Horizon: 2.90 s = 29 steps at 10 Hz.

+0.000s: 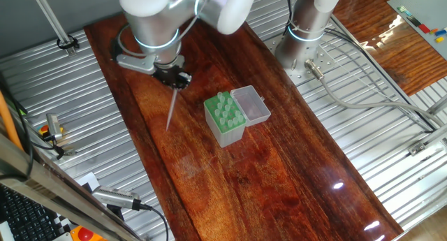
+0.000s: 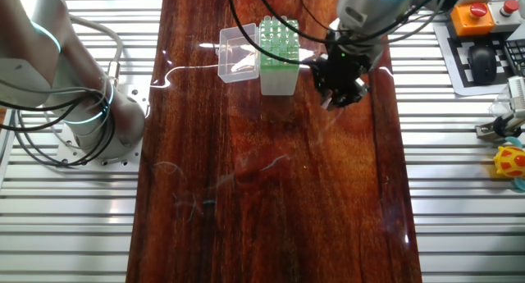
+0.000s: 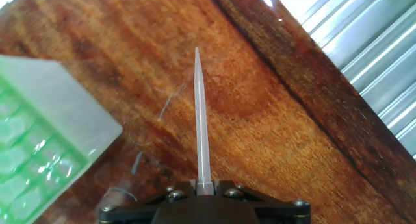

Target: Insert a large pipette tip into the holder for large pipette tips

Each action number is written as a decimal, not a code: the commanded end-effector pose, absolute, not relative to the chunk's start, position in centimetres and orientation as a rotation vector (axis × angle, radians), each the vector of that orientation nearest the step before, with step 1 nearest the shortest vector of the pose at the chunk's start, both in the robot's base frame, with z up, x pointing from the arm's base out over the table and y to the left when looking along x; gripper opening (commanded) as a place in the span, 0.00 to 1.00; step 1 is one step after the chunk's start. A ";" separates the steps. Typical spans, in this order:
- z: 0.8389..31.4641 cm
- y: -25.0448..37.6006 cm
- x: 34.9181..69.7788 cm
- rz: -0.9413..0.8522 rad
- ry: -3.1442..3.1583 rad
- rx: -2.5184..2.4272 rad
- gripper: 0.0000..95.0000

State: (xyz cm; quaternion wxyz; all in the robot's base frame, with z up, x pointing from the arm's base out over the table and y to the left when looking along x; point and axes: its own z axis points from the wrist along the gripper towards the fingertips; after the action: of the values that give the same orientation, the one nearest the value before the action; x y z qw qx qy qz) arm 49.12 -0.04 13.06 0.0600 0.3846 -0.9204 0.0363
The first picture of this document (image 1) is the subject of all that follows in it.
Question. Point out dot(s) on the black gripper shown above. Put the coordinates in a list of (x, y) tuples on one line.
[(164, 72)]

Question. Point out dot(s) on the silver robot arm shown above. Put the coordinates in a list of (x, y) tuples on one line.
[(150, 24)]

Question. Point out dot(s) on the clear plastic box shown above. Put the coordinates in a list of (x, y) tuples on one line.
[(251, 106)]

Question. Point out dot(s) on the glossy long wooden board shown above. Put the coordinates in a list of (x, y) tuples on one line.
[(262, 185)]

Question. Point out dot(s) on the orange tube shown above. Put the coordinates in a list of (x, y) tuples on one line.
[(8, 122)]

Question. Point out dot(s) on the orange emergency stop box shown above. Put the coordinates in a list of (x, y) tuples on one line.
[(85, 234)]

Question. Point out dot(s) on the black keyboard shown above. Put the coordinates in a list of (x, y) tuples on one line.
[(24, 216)]

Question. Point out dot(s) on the short wooden board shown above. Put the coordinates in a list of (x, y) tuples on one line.
[(384, 42)]

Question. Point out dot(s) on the multicolour brick strip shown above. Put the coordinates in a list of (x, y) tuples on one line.
[(404, 10)]

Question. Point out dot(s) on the black brick strip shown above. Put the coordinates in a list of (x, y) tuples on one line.
[(414, 21)]

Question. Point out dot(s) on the red building brick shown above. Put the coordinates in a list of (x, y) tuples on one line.
[(424, 28)]

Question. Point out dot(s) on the grey building brick baseplate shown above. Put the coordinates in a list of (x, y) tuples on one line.
[(426, 7)]

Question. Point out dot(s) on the small orange building brick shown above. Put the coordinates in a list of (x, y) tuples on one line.
[(433, 31)]

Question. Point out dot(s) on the yellow building brick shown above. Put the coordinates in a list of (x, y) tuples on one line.
[(439, 39)]

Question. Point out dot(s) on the blue building brick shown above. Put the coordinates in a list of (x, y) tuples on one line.
[(440, 33)]

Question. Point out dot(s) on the wrist camera with silver bracket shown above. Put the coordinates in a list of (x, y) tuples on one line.
[(136, 63)]

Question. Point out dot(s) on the metal camera foot bracket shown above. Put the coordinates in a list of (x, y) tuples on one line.
[(68, 152)]

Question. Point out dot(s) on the small silver depth camera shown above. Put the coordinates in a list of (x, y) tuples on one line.
[(54, 125)]

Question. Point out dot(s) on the silver ribbed depth camera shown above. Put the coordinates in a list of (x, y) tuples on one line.
[(115, 197)]

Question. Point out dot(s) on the aluminium camera pole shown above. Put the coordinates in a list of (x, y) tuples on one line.
[(51, 17)]

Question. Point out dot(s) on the black camera stand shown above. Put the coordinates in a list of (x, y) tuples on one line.
[(115, 213)]

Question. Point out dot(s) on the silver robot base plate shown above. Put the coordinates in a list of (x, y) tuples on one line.
[(325, 58)]

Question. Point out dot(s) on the shiny metal frame bar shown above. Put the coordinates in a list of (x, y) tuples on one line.
[(52, 190)]

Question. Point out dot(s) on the aluminium strut with bracket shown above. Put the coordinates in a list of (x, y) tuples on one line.
[(417, 148)]

